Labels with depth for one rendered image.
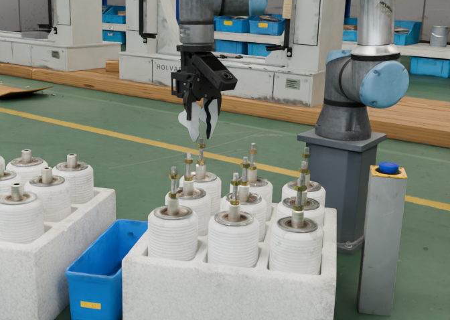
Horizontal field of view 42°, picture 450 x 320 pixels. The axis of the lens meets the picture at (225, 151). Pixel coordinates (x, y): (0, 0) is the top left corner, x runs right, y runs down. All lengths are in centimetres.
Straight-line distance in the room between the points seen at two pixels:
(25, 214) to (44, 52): 348
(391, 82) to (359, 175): 28
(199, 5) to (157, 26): 278
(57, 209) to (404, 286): 82
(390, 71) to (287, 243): 55
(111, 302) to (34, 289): 15
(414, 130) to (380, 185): 175
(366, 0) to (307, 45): 188
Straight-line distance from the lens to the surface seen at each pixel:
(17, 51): 490
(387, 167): 126
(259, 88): 341
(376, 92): 144
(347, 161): 157
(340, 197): 160
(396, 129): 302
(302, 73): 326
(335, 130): 158
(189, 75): 130
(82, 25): 456
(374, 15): 144
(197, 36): 128
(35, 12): 886
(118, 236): 149
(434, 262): 167
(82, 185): 142
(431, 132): 297
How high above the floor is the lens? 66
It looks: 15 degrees down
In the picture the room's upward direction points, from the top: 2 degrees clockwise
